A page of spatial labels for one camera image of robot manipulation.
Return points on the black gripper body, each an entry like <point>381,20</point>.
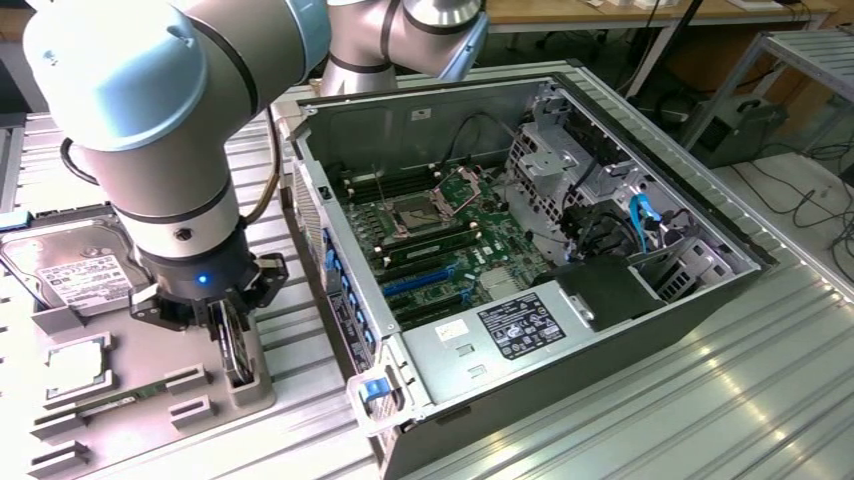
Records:
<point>197,272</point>

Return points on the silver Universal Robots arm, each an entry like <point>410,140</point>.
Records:
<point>167,100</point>

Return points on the grey parts rack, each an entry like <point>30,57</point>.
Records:
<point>134,390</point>

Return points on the silver hard disk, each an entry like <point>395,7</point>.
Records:
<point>74,265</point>

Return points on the silver CPU chip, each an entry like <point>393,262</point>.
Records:
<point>74,367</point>

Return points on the green RAM stick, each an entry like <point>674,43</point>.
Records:
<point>114,400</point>

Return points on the blue expansion slot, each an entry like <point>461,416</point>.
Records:
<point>417,280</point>

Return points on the CPU socket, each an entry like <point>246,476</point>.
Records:
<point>414,215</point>

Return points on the installed RAM stick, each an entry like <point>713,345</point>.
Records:
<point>434,247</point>

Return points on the green motherboard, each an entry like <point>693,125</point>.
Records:
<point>441,240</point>

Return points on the blue case latch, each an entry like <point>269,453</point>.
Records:
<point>375,389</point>

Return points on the metal socket cover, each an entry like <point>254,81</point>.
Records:
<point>461,182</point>

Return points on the grey power supply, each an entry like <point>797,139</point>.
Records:
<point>494,335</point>

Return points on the open grey PC case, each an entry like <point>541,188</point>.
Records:
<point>534,260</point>

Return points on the metal disk bay cage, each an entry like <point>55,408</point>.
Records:
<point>554,170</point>

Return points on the wooden desk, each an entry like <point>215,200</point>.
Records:
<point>601,12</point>

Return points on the grey and black machine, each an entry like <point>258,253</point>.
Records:
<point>734,130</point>

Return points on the metal slat table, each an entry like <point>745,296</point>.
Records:
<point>808,55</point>

